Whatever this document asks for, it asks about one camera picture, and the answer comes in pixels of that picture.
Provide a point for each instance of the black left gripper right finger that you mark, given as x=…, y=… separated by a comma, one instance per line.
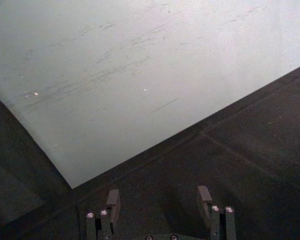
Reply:
x=218, y=221

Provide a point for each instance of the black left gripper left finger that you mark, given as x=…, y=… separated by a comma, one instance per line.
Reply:
x=107, y=220

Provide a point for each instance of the black table cloth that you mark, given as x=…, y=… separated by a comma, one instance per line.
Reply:
x=215, y=162

